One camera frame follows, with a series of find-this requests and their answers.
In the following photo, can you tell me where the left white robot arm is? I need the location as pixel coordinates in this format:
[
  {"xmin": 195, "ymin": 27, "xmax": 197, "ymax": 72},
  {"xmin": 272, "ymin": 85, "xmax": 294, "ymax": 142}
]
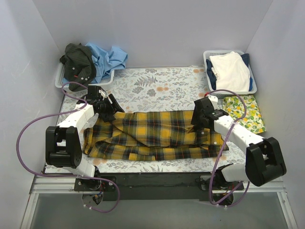
[{"xmin": 45, "ymin": 85, "xmax": 124, "ymax": 191}]

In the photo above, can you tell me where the white folded shirt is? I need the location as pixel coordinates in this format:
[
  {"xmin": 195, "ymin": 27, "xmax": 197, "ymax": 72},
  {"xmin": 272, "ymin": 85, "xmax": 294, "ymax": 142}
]
[{"xmin": 209, "ymin": 51, "xmax": 251, "ymax": 93}]

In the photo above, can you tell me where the yellow plaid flannel shirt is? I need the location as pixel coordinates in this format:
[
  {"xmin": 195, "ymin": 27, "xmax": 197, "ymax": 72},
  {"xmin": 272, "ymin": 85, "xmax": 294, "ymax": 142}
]
[{"xmin": 83, "ymin": 111, "xmax": 229, "ymax": 161}]

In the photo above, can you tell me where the navy blue folded shirt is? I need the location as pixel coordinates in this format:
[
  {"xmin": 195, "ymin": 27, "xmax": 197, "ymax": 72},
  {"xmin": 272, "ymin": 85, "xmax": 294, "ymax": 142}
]
[{"xmin": 205, "ymin": 53, "xmax": 254, "ymax": 91}]

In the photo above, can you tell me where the floral table mat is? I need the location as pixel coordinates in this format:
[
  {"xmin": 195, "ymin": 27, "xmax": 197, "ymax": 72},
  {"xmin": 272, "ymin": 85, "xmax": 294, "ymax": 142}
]
[{"xmin": 44, "ymin": 66, "xmax": 264, "ymax": 173}]

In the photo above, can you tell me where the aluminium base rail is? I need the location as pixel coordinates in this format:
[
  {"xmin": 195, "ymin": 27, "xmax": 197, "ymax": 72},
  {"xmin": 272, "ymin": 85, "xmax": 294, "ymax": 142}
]
[{"xmin": 21, "ymin": 177, "xmax": 297, "ymax": 229}]

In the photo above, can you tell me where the light blue shirt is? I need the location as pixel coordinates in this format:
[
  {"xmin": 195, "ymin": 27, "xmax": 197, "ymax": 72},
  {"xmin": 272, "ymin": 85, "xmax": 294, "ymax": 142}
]
[{"xmin": 85, "ymin": 42, "xmax": 128, "ymax": 83}]

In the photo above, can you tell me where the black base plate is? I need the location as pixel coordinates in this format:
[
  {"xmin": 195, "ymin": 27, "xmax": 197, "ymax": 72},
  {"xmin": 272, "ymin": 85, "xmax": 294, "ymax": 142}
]
[{"xmin": 73, "ymin": 172, "xmax": 244, "ymax": 203}]

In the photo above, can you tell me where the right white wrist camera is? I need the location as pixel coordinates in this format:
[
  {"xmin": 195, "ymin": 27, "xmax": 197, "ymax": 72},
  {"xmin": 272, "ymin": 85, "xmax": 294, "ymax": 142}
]
[{"xmin": 206, "ymin": 95, "xmax": 218, "ymax": 109}]

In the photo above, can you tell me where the left white laundry basket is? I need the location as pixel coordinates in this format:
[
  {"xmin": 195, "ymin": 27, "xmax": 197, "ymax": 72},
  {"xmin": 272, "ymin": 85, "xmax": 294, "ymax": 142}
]
[{"xmin": 55, "ymin": 63, "xmax": 115, "ymax": 91}]

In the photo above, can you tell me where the black pinstripe shirt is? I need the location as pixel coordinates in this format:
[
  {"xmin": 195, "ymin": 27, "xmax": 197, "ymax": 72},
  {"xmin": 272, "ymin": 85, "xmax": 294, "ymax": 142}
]
[{"xmin": 60, "ymin": 43, "xmax": 96, "ymax": 86}]

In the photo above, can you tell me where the lemon print cloth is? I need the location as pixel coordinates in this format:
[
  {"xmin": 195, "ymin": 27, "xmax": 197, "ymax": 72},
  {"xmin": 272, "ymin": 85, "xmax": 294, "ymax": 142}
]
[{"xmin": 222, "ymin": 95, "xmax": 266, "ymax": 134}]

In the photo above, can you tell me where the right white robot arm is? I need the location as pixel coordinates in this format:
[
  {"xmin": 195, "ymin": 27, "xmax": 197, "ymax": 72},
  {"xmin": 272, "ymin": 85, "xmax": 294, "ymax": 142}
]
[{"xmin": 191, "ymin": 96, "xmax": 287, "ymax": 190}]

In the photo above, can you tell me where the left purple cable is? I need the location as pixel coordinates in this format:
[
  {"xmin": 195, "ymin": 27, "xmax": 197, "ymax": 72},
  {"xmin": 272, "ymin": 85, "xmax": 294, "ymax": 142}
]
[{"xmin": 15, "ymin": 82, "xmax": 121, "ymax": 213}]

